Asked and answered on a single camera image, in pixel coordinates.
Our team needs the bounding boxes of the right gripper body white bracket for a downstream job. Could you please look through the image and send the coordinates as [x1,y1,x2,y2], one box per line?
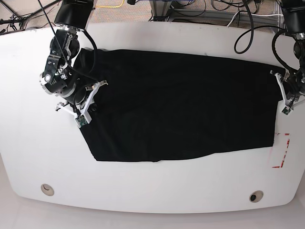
[55,80,108,124]

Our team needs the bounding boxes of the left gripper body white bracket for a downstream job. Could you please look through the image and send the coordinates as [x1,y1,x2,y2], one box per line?
[270,70,305,114]

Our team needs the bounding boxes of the black printed T-shirt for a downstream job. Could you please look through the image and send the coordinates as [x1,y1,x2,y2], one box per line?
[74,49,284,162]

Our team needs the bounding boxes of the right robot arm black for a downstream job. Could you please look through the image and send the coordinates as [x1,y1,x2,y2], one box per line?
[40,0,107,127]

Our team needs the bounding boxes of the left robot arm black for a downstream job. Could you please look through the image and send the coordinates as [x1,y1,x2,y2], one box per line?
[272,0,305,115]

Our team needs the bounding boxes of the red tape rectangle marking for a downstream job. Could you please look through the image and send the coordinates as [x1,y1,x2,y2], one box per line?
[269,133,291,168]

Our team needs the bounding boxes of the black tripod legs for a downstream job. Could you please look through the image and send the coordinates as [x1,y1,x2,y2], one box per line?
[0,0,60,34]

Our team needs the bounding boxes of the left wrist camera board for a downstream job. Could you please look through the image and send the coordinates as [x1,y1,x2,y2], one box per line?
[281,106,291,115]

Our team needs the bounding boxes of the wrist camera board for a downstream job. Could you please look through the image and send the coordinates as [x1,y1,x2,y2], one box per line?
[281,106,291,115]
[75,115,88,128]

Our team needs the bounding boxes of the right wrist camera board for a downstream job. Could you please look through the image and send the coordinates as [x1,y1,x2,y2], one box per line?
[75,115,88,128]

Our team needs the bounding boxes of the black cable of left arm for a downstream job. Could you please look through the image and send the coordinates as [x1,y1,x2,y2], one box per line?
[234,0,284,54]

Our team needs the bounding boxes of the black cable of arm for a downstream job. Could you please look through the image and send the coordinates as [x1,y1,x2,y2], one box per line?
[37,0,101,83]
[234,0,284,54]

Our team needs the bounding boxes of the yellow cable on floor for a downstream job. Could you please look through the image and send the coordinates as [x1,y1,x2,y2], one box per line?
[95,0,124,9]

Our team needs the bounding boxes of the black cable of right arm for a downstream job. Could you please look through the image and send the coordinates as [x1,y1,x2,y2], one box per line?
[37,0,101,83]

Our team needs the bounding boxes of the right table cable grommet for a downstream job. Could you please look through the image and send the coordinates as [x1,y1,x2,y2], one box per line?
[249,190,264,203]

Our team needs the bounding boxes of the table cable grommet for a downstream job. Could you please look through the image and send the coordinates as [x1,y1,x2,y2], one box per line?
[249,190,264,203]
[41,184,54,196]

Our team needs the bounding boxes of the white cable on floor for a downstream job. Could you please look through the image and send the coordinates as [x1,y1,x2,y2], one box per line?
[227,11,239,26]

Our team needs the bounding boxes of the aluminium frame post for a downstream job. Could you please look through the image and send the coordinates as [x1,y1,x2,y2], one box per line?
[149,0,172,21]

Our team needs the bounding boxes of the left table cable grommet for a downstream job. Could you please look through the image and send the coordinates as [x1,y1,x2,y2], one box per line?
[41,184,54,196]

